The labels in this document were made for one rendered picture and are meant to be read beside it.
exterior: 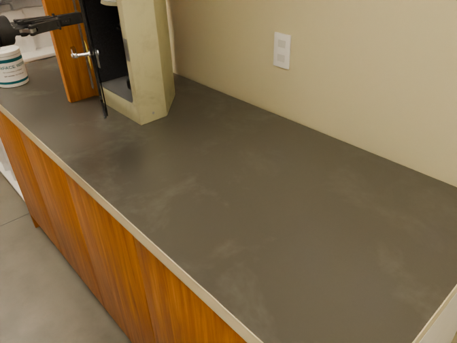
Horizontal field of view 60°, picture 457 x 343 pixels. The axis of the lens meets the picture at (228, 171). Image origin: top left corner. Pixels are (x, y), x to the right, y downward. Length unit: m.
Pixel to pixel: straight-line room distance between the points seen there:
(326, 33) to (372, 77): 0.20
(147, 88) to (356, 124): 0.69
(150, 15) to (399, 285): 1.03
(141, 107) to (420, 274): 0.98
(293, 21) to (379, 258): 0.79
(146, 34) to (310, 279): 0.91
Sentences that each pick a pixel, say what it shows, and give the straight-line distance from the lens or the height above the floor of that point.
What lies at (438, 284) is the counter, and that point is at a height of 0.94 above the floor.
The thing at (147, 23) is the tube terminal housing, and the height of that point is 1.27.
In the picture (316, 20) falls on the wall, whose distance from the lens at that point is 1.31.
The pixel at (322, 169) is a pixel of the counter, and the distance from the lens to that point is 1.16.
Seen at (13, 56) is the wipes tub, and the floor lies 1.07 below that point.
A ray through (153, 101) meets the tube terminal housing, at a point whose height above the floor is 1.01.
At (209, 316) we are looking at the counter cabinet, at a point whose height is 0.81.
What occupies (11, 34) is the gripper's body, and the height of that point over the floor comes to 1.30.
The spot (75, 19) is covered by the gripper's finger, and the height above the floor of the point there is 1.31.
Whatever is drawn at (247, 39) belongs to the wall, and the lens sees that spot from 1.52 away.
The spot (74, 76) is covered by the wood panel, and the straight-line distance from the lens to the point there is 1.68.
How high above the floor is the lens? 1.56
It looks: 33 degrees down
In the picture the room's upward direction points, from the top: 2 degrees counter-clockwise
